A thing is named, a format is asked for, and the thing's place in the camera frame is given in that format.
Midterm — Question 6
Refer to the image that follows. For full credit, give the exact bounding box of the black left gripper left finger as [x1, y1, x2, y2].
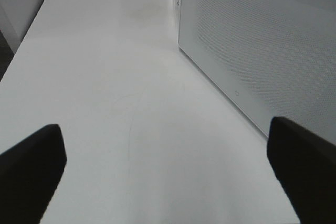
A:
[1, 124, 67, 223]

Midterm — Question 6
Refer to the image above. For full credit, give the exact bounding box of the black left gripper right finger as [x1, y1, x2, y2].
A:
[267, 117, 335, 223]

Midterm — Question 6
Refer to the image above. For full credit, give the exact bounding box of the white microwave door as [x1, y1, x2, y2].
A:
[178, 0, 335, 143]

